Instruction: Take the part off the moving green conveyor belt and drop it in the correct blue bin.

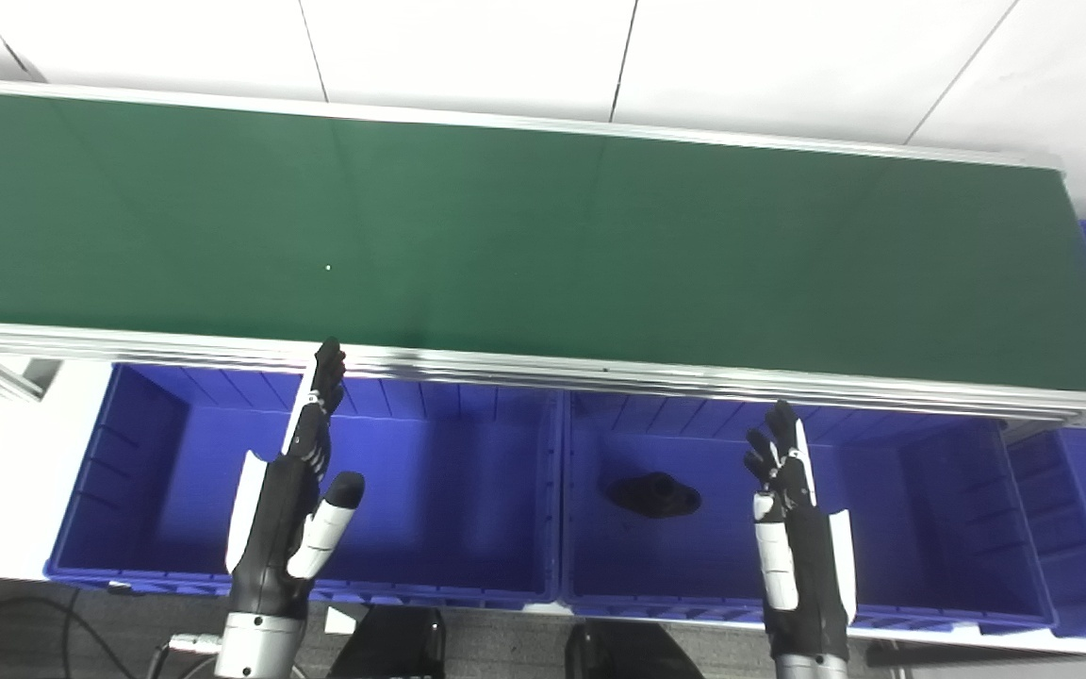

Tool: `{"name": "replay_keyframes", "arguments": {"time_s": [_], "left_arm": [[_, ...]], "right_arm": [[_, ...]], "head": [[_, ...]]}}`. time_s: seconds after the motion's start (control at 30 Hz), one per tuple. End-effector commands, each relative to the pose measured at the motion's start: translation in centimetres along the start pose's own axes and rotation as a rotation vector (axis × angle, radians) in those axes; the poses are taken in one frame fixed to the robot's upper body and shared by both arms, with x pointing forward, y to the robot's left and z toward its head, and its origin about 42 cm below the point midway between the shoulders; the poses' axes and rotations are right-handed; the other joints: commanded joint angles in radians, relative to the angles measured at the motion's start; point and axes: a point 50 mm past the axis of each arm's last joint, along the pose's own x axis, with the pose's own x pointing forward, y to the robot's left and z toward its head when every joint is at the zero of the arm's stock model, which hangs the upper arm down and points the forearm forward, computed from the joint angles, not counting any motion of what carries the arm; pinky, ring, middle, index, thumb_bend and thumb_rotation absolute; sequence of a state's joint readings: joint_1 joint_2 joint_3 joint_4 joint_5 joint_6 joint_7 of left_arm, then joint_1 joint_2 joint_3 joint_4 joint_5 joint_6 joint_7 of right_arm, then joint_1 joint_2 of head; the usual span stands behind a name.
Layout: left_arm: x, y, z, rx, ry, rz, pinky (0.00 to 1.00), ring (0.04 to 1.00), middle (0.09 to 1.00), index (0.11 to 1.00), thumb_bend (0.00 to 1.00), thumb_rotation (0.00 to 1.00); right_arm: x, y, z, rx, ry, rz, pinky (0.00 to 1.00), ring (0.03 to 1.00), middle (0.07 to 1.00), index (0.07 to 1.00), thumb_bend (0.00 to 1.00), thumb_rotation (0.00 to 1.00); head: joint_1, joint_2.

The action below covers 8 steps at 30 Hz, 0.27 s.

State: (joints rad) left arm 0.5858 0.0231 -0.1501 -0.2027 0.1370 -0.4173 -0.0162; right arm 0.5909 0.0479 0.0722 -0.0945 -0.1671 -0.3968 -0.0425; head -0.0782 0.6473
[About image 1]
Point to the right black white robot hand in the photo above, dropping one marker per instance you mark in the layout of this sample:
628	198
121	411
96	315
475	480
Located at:
812	575

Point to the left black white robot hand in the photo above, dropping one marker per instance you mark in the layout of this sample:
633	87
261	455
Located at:
270	528

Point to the black flanged plastic part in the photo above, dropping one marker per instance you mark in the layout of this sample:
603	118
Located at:
651	495

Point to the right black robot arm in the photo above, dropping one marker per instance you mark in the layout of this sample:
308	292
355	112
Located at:
812	668

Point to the green conveyor belt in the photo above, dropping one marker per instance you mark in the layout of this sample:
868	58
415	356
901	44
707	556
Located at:
505	236
600	372

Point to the black robot leg cover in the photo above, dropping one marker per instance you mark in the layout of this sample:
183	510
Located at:
402	646
628	655

